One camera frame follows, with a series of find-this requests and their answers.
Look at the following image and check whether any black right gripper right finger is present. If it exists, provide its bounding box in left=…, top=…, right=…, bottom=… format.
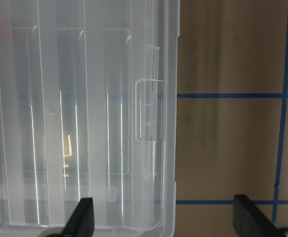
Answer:
left=233, top=195, right=280, bottom=237

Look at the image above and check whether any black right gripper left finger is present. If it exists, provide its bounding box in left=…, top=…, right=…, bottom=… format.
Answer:
left=62, top=197, right=95, bottom=237

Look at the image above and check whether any clear plastic box lid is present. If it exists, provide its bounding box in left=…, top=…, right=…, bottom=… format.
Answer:
left=0, top=0, right=180, bottom=237

